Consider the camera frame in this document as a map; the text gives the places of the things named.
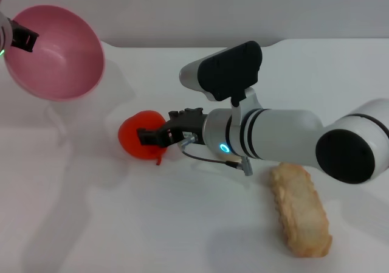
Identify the orange toy fruit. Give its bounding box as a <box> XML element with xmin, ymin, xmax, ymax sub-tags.
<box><xmin>118</xmin><ymin>110</ymin><xmax>170</xmax><ymax>166</ymax></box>

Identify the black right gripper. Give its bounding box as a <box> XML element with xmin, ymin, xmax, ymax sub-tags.
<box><xmin>136</xmin><ymin>107</ymin><xmax>210</xmax><ymax>148</ymax></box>

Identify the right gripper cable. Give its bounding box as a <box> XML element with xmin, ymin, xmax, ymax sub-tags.
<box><xmin>177</xmin><ymin>134</ymin><xmax>253</xmax><ymax>177</ymax></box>

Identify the golden toast slice toy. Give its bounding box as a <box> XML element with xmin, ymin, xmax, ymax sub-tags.
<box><xmin>269</xmin><ymin>162</ymin><xmax>333</xmax><ymax>258</ymax></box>

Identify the pink plastic bowl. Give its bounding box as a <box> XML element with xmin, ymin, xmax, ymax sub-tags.
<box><xmin>4</xmin><ymin>5</ymin><xmax>106</xmax><ymax>102</ymax></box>

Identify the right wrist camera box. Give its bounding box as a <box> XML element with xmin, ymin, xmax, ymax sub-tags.
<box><xmin>179</xmin><ymin>41</ymin><xmax>263</xmax><ymax>108</ymax></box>

